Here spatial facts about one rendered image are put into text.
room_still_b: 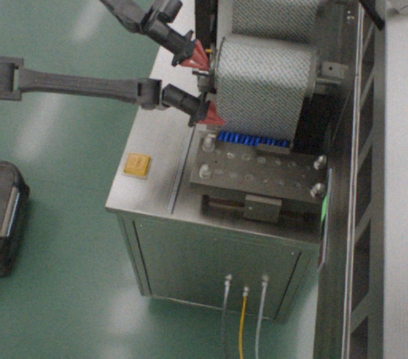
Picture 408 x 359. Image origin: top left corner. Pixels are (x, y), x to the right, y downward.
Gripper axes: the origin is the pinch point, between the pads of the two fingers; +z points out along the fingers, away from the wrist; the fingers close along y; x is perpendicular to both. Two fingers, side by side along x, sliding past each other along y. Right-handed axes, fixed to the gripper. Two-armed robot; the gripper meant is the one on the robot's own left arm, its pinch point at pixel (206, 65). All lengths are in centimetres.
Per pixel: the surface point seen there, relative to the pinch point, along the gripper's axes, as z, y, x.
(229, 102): 10.0, 6.9, -0.2
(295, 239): 46, 32, -7
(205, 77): 4.9, -3.9, -7.5
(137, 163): 4.1, 15.8, -36.1
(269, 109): 19.3, 7.1, 6.6
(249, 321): 96, 27, -82
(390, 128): 4, 50, 55
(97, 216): 32, -10, -131
